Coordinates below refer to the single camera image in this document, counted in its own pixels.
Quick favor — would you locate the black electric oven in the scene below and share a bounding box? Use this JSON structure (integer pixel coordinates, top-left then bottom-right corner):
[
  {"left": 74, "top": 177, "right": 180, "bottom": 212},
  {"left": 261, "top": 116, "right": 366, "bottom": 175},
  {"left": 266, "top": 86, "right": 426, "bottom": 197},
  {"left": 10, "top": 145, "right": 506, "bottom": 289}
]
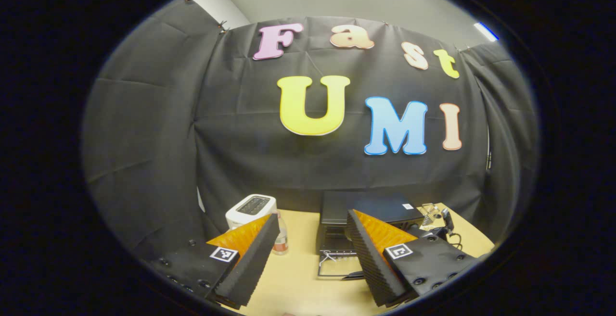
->
[{"left": 315, "top": 190, "right": 425, "bottom": 281}]

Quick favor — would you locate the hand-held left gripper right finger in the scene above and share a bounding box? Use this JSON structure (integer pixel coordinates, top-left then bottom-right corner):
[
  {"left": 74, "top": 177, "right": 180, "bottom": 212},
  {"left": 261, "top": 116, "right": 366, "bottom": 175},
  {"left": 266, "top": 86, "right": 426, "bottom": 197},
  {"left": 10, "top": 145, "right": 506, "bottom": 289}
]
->
[{"left": 346, "top": 209, "right": 482, "bottom": 307}]

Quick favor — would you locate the metal oven rack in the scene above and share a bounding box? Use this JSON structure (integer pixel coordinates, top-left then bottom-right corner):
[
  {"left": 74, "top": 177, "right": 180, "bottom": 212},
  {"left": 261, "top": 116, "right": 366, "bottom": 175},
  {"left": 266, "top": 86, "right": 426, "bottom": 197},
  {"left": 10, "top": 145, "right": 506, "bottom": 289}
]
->
[{"left": 319, "top": 250, "right": 359, "bottom": 263}]

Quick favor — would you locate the small ceiling light panel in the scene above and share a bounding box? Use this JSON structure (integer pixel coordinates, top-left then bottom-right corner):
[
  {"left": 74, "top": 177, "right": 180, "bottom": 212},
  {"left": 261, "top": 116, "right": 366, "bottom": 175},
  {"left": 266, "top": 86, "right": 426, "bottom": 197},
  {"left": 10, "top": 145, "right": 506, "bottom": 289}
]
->
[{"left": 474, "top": 22, "right": 499, "bottom": 42}]

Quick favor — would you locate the metal wire holder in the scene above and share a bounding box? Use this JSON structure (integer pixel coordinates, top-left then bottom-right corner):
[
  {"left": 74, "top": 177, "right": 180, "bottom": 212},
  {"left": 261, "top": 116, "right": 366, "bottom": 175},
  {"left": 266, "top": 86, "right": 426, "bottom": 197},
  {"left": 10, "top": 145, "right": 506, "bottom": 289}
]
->
[{"left": 418, "top": 202, "right": 443, "bottom": 231}]

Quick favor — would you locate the black backdrop cloth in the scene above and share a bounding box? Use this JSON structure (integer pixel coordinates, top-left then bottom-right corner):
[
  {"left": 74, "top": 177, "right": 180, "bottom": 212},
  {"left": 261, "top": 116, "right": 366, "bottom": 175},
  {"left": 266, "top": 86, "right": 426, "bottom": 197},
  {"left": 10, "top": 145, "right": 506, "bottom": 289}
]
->
[{"left": 82, "top": 0, "right": 539, "bottom": 259}]

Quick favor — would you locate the white toaster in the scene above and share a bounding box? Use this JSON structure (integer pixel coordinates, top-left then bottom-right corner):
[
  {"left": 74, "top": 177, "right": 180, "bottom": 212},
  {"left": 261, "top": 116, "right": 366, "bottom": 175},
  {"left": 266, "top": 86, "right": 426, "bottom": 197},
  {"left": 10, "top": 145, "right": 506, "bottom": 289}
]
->
[{"left": 225, "top": 194, "right": 278, "bottom": 230}]

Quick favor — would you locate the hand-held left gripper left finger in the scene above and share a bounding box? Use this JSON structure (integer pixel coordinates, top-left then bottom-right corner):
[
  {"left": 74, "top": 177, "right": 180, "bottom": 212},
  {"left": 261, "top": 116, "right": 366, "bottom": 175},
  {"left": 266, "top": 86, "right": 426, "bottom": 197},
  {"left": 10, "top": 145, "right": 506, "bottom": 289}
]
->
[{"left": 144, "top": 213, "right": 281, "bottom": 309}]

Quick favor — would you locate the clear bottle with red label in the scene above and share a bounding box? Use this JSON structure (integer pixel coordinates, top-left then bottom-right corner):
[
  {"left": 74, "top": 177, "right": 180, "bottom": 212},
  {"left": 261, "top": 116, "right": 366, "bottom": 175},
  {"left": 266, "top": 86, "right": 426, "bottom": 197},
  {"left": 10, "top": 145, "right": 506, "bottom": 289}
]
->
[{"left": 272, "top": 210, "right": 290, "bottom": 256}]

